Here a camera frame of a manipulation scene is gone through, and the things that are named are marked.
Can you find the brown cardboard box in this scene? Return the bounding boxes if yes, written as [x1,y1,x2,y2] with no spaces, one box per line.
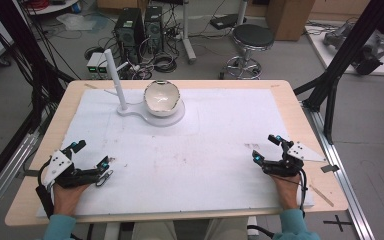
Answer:
[265,0,316,42]

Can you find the white platform board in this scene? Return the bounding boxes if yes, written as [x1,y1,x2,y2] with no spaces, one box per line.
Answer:
[304,21,384,77]

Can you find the slim black computer tower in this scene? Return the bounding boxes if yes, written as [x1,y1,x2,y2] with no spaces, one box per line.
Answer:
[144,5,165,52]

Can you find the person's beige trousers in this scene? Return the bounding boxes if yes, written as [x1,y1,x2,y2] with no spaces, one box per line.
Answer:
[130,217,250,240]

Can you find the coiled black cable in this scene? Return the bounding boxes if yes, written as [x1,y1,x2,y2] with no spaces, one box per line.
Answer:
[152,52,178,74]

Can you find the large black computer tower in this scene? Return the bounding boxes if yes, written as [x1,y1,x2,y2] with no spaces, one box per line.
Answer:
[114,7,145,65]

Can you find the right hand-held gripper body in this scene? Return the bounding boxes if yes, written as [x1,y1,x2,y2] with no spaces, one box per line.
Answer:
[261,140,327,178]

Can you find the person's left hand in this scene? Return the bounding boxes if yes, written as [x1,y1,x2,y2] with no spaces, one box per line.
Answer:
[52,182,91,217]

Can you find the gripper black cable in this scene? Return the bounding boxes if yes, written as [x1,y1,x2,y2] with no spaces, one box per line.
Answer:
[34,159,56,220]
[296,168,310,218]

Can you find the white desk leg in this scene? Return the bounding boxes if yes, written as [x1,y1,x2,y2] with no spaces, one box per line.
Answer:
[180,0,198,65]

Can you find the black round stool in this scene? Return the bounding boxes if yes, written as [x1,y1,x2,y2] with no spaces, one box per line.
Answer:
[225,23,276,81]

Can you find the white power supply box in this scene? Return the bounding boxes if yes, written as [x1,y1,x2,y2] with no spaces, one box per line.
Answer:
[86,52,103,76]
[97,54,110,76]

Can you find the white ceramic bowl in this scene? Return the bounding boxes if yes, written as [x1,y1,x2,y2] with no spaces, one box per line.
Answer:
[143,79,181,118]

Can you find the round white table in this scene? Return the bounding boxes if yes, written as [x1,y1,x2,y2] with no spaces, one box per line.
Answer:
[25,0,82,16]

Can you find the black frame strut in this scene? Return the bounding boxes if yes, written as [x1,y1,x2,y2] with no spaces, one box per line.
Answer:
[293,0,384,145]
[0,0,76,134]

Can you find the black flat device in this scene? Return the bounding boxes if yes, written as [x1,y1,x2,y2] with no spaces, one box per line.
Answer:
[209,13,248,31]

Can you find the aluminium rail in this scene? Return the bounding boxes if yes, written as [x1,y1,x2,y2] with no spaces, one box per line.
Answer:
[0,132,42,229]
[300,100,377,240]

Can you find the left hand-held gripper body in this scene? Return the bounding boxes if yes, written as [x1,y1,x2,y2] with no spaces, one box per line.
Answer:
[41,149,112,189]

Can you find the clear plastic bag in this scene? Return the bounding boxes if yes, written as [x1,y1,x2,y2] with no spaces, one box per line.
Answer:
[55,12,98,32]

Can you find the black cable under table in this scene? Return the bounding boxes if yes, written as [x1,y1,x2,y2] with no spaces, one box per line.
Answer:
[246,224,276,240]

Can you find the grey robot device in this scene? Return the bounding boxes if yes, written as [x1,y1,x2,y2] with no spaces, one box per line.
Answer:
[322,22,384,76]

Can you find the white stand with pole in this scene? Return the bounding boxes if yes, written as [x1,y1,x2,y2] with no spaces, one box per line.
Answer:
[103,48,186,128]

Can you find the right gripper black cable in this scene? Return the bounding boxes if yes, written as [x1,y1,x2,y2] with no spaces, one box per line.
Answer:
[296,168,310,218]

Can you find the person's right hand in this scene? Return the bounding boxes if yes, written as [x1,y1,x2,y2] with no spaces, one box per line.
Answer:
[271,173,303,211]

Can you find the white table sheet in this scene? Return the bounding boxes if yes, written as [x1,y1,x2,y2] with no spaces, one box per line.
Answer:
[35,87,315,220]

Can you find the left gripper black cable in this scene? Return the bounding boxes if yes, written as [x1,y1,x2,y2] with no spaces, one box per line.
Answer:
[34,159,56,220]

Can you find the grey tape piece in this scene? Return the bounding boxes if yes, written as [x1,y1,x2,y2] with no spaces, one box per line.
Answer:
[320,163,341,174]

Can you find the thin wooden stick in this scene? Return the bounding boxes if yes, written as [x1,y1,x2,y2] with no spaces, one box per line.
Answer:
[309,184,335,208]

